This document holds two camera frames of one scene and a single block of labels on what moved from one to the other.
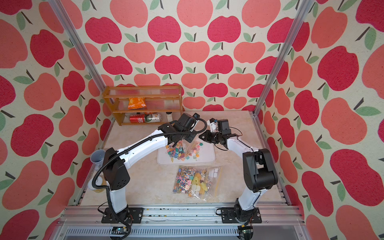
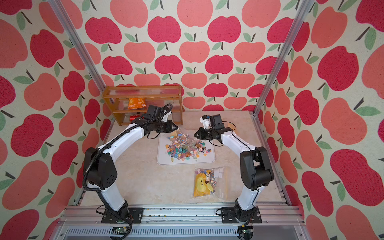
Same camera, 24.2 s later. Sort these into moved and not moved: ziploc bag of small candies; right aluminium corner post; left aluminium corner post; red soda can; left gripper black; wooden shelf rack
Moved: ziploc bag of small candies; left gripper black
Not moved: wooden shelf rack; red soda can; left aluminium corner post; right aluminium corner post
